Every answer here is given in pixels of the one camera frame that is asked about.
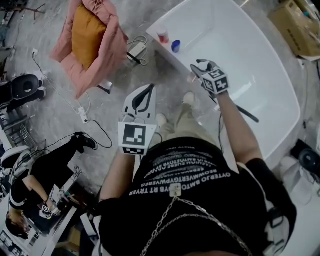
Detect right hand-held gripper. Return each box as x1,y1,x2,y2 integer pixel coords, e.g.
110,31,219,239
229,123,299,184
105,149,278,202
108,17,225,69
190,59,230,96

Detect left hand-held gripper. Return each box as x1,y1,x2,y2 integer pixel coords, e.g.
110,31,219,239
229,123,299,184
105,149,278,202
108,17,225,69
117,84,158,156

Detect white bathtub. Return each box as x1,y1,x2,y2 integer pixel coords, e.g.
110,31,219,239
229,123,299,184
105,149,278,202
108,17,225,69
146,0,301,161

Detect person's left forearm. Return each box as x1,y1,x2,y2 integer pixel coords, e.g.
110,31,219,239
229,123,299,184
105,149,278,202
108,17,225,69
99,149,145,201

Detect person's right forearm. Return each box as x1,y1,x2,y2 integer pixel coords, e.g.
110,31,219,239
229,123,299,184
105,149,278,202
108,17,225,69
216,91,263,166

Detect person's left white shoe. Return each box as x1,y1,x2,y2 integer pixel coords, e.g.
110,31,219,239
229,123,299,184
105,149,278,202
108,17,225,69
156,113,168,128

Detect person's white shoe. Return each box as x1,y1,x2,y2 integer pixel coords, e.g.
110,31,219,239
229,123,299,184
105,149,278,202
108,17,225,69
181,91,196,106
156,113,168,128

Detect person's right white shoe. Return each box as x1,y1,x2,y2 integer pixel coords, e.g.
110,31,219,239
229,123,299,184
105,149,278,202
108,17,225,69
181,91,196,106

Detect person's beige trousers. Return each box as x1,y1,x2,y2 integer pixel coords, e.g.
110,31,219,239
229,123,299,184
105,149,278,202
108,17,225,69
159,103,218,148

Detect red bottle with white cap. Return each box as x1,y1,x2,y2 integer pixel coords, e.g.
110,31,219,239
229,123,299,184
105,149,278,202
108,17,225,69
156,26,170,44

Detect black curved faucet spout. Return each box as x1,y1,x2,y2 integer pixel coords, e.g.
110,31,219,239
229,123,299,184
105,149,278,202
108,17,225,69
235,104,260,124

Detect pink padded lounge chair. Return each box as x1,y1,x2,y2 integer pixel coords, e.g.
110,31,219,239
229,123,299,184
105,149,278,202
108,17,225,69
49,0,130,100

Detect orange cushion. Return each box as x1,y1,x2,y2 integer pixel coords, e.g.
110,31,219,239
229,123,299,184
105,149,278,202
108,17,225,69
71,3,107,71

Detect brown cardboard box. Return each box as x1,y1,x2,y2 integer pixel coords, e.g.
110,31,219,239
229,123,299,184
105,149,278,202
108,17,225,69
267,0,320,61

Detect black shell backpack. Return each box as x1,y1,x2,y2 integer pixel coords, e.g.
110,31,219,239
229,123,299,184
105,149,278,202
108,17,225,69
291,139,320,173
9,74,43,101

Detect person's black printed t-shirt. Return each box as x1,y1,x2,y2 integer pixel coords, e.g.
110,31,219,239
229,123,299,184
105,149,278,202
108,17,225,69
98,137,298,256

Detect white shell backpack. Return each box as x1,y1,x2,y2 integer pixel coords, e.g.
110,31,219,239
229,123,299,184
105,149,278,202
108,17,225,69
0,147,35,176

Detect white plastic bag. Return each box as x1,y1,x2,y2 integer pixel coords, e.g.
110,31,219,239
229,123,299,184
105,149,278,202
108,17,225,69
278,156,313,207

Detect brown coat stand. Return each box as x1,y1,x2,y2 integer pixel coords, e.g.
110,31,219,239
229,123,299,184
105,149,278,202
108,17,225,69
14,0,47,16

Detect black power cable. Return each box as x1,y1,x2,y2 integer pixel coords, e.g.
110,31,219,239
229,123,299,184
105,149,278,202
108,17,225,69
83,118,113,151

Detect white power adapter with cable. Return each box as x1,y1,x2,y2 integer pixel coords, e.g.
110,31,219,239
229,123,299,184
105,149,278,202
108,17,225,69
126,34,149,66

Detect silver chain necklace with pendant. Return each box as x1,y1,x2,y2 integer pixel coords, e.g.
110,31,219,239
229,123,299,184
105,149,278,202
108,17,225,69
139,183,253,256

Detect metal wire rack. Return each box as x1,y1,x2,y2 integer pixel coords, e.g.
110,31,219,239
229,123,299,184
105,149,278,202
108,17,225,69
0,109,47,151

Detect white power cable with plug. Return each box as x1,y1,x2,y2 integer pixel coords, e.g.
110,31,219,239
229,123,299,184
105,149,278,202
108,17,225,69
31,48,91,113

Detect person's white harness strap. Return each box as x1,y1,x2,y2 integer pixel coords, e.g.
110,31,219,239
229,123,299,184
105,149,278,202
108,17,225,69
266,199,291,253

